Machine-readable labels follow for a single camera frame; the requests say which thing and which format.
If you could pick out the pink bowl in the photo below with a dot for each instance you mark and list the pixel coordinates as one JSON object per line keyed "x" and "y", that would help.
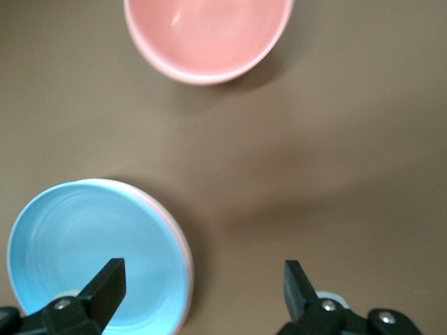
{"x": 209, "y": 35}

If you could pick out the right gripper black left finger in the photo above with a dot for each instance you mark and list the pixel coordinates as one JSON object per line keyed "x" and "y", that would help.
{"x": 101, "y": 300}

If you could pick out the beige plate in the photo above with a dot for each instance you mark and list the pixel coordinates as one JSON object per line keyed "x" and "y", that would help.
{"x": 104, "y": 180}

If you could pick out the blue plate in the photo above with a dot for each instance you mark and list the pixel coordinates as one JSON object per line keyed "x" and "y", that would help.
{"x": 87, "y": 237}

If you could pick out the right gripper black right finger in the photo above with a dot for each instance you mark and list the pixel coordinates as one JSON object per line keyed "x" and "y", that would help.
{"x": 304, "y": 310}

